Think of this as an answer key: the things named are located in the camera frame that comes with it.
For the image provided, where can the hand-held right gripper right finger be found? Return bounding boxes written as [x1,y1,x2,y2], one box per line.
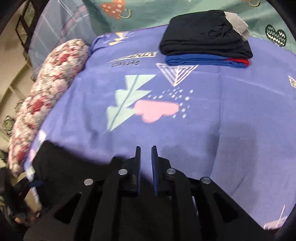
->
[151,146,278,241]

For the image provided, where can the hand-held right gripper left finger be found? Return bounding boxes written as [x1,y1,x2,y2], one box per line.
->
[23,146,141,241]

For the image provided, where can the black pants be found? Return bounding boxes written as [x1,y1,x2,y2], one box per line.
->
[30,140,144,209]

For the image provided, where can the folded dark navy pants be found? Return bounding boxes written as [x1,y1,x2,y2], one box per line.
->
[159,10,253,59]

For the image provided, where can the purple printed bedsheet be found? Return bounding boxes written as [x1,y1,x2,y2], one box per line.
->
[23,24,296,230]

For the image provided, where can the folded blue garment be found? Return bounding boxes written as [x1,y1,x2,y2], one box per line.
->
[165,54,250,69]

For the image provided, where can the floral pillow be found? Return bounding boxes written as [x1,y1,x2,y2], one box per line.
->
[8,39,89,178]

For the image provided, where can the folded red garment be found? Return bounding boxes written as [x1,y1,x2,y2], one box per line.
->
[225,58,250,66]

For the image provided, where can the green heart printed sheet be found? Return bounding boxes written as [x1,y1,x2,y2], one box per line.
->
[82,0,296,55]

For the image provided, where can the grey plaid sheet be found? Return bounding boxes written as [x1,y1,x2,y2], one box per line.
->
[28,0,97,72]

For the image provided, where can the grey cloth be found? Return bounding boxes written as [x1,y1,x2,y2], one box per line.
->
[224,10,250,42]

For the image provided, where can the black framed wall pictures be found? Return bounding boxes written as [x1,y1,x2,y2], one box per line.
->
[15,0,43,47]

